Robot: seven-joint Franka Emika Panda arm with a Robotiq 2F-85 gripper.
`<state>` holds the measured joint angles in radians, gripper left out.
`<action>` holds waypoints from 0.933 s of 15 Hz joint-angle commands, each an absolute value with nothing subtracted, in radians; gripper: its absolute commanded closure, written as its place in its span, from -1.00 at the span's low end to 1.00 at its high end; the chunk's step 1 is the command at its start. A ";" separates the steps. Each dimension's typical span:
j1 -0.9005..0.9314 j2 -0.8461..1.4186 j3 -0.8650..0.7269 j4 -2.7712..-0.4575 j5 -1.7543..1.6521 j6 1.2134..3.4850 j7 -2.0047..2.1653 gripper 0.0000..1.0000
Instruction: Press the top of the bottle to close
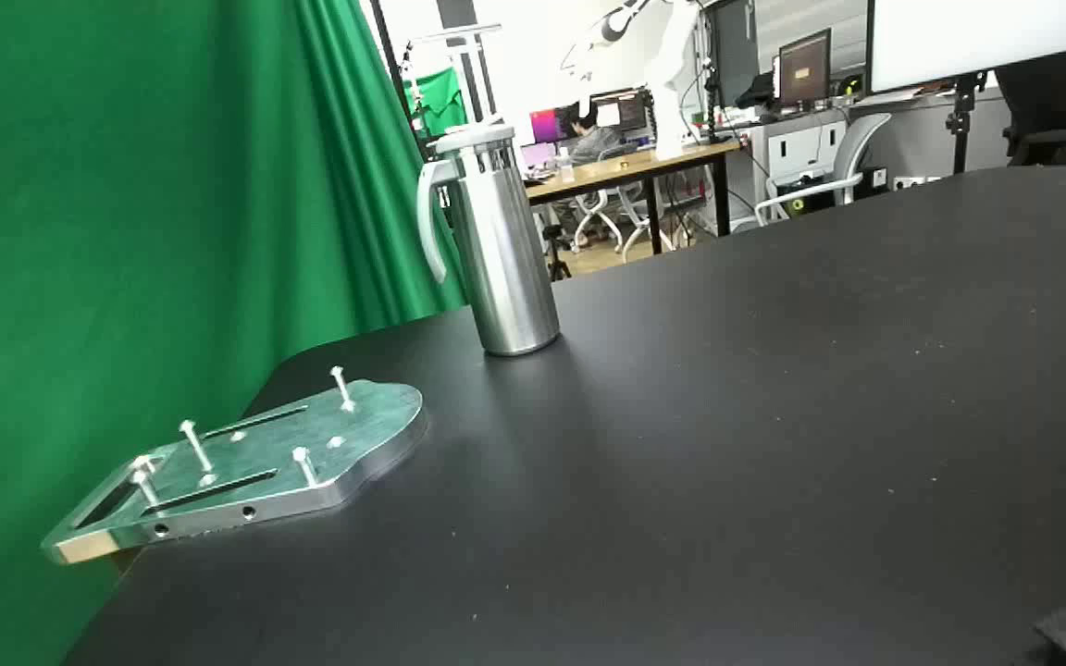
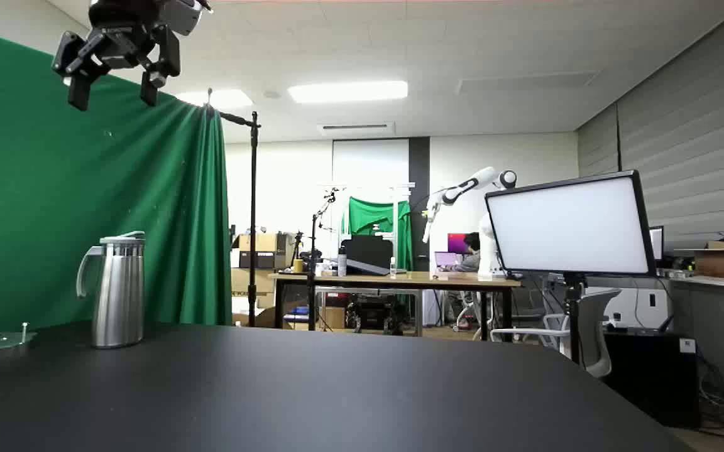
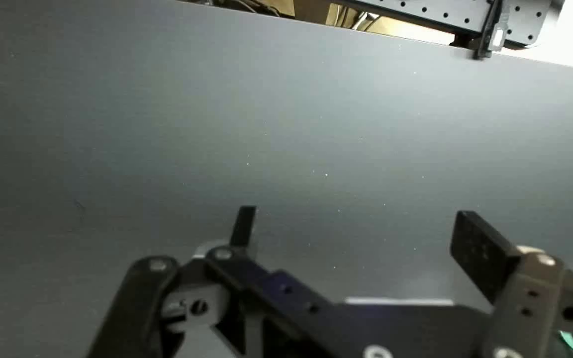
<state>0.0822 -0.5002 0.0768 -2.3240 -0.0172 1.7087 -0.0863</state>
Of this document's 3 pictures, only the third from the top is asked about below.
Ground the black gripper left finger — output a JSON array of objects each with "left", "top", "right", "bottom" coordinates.
[{"left": 86, "top": 204, "right": 343, "bottom": 358}]

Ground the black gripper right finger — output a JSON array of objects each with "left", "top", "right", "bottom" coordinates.
[{"left": 448, "top": 208, "right": 573, "bottom": 358}]

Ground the black clamp bracket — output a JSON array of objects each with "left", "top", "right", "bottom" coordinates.
[{"left": 458, "top": 0, "right": 510, "bottom": 61}]

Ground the black perforated metal rail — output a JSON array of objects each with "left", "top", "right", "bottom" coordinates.
[{"left": 349, "top": 0, "right": 558, "bottom": 49}]

